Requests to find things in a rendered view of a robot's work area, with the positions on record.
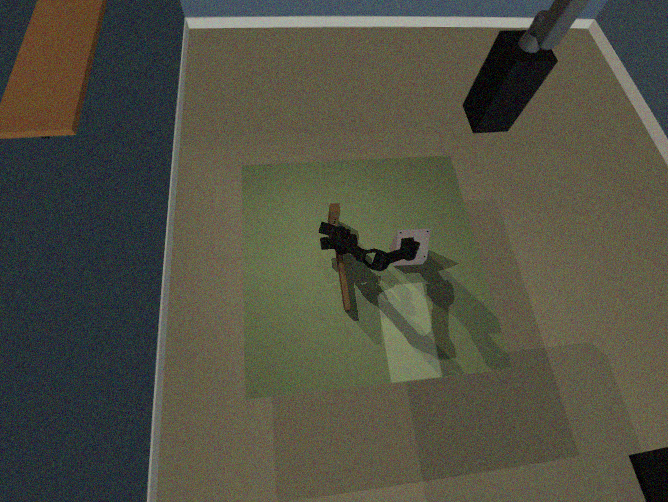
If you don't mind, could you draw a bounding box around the brown wooden board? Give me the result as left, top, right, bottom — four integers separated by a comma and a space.
335, 249, 351, 310

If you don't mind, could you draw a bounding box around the brown wooden post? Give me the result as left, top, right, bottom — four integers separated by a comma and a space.
328, 203, 340, 227

